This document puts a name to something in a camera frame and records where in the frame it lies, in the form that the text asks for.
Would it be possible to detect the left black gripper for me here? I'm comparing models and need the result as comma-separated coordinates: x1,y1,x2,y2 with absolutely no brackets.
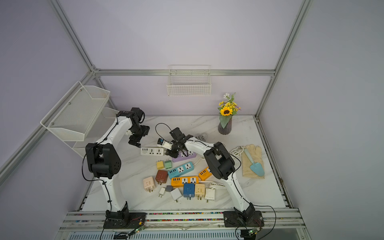
129,124,150,148

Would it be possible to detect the purple power strip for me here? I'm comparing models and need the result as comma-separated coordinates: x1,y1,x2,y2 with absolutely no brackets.
172,151,197,163

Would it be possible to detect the white power strip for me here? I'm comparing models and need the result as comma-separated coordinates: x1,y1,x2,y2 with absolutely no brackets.
141,147,164,156

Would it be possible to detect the green small adapter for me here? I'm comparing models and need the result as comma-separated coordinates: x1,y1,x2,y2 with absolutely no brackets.
164,160,173,170

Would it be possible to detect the teal power strip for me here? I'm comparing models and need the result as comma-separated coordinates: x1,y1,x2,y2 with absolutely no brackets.
168,162,195,179

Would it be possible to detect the yellow cube adapter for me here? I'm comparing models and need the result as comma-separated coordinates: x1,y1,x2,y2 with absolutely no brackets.
156,161,165,170

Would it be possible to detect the brown cube adapter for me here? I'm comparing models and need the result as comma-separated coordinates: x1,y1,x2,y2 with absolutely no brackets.
155,170,169,185

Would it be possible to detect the orange power strip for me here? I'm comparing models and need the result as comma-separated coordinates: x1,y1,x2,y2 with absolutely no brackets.
198,167,212,181
171,176,199,188

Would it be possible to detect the blue cube adapter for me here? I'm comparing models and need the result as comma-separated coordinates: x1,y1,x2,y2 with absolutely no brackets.
183,183,195,200

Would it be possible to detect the beige cube adapter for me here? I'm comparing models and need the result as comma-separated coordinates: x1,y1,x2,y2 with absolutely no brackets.
195,184,206,200

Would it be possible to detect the small white plug charger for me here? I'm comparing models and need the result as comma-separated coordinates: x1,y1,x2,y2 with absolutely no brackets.
159,187,166,198

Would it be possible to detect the small white adapter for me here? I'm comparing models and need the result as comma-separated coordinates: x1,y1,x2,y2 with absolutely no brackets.
170,189,183,203

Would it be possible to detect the pink white cube adapter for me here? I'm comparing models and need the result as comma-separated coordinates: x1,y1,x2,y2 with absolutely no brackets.
143,176,156,193

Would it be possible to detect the white cable coil front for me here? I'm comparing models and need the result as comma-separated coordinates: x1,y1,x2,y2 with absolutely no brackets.
229,145,245,157

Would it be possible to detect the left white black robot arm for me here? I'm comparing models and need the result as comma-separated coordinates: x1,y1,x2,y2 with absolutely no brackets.
83,108,150,212

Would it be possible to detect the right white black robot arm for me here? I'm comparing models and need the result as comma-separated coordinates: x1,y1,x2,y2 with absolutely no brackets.
158,128,256,223

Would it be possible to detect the lower white mesh shelf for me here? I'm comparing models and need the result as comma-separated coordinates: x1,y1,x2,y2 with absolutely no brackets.
72,108,119,158

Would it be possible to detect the white mesh shelf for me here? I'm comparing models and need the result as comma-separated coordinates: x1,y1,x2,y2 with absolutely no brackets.
72,108,119,158
40,82,110,142

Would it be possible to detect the dark purple ribbed vase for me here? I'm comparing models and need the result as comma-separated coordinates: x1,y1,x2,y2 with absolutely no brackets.
218,116,233,135

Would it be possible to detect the sunflower bouquet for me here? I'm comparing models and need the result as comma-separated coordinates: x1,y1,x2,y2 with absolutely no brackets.
218,93,242,129

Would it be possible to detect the upper white mesh shelf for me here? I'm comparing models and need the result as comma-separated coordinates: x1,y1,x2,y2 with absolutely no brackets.
40,82,110,142

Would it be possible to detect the beige work glove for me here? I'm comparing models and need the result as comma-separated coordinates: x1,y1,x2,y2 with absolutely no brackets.
242,145,266,179

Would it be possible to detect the teal garden trowel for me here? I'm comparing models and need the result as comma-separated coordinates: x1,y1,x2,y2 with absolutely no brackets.
244,149,265,177

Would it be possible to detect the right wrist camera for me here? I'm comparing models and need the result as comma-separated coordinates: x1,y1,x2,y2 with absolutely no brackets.
157,138,173,150

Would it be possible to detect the white wire wall basket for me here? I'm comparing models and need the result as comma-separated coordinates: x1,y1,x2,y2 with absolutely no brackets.
167,65,212,97

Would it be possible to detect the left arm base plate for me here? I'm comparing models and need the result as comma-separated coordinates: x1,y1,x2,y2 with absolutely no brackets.
103,211,147,229

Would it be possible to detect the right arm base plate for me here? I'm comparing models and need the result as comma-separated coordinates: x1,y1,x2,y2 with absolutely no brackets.
223,211,265,228

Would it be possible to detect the aluminium front rail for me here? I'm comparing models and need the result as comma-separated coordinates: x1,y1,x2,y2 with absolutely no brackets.
59,208,306,232

